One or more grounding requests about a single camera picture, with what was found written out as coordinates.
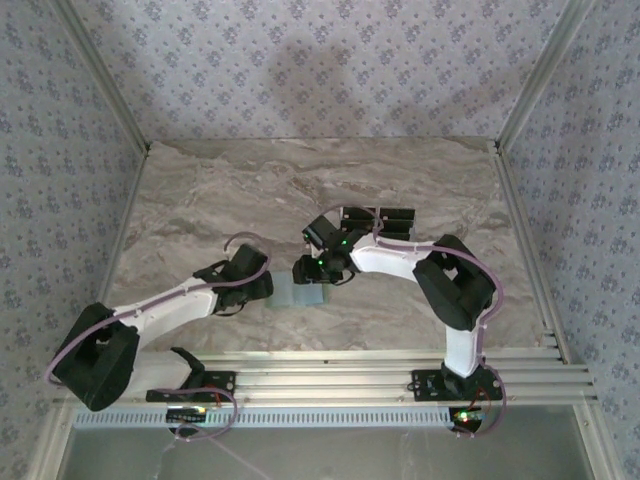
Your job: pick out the green card holder wallet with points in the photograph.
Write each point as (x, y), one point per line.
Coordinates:
(315, 296)

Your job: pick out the black tiered card stand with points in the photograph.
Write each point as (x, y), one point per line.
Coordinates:
(395, 219)

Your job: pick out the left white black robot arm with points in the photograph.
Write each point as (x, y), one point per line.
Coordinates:
(170, 307)

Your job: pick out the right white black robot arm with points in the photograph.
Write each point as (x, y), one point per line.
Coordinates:
(385, 260)

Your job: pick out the small black circuit board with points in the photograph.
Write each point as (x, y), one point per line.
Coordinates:
(185, 415)
(467, 417)

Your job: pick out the grey metal lower panel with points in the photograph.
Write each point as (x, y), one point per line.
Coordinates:
(350, 455)

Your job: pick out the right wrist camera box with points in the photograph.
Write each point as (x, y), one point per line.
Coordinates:
(320, 231)

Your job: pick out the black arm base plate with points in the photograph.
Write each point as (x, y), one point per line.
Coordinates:
(422, 385)
(229, 385)

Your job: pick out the long aluminium extrusion rail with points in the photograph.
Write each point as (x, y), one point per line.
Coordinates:
(325, 380)

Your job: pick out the aluminium table side rail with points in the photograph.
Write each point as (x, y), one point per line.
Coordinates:
(122, 225)
(524, 220)

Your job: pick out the short aluminium frame leg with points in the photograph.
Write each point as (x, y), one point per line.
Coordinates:
(50, 445)
(595, 445)

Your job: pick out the slanted aluminium frame post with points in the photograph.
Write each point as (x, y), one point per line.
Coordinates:
(104, 75)
(544, 75)

